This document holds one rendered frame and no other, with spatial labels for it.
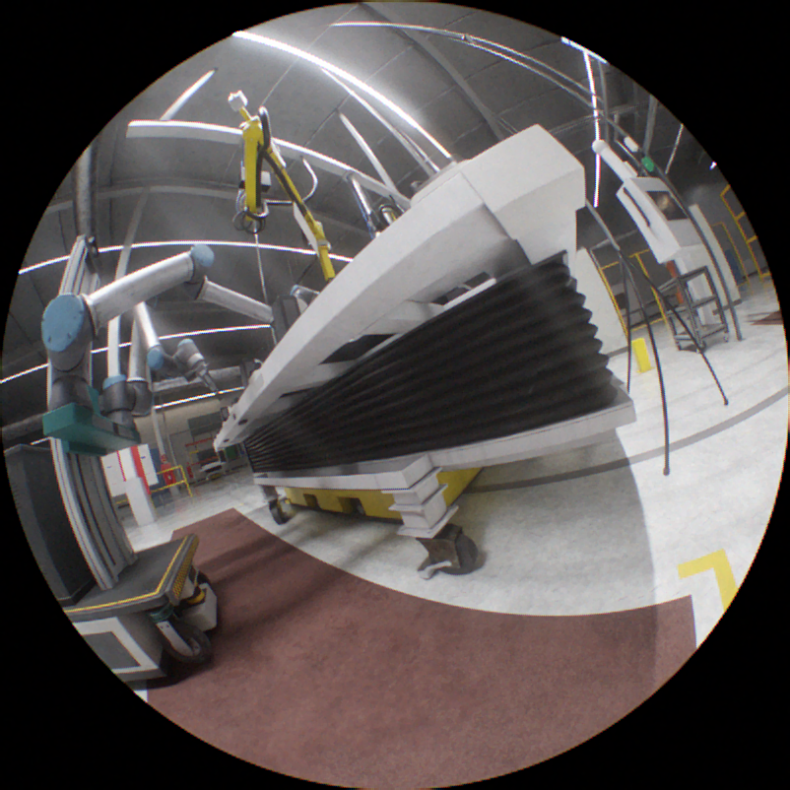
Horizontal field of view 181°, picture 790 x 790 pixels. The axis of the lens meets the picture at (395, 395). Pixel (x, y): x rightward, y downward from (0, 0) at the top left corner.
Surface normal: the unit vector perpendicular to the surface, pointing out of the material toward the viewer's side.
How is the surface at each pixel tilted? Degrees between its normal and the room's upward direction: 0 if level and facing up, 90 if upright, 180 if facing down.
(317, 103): 176
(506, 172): 90
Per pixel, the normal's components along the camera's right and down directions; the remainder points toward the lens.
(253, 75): 0.29, 0.95
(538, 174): -0.63, 0.20
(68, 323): 0.83, -0.27
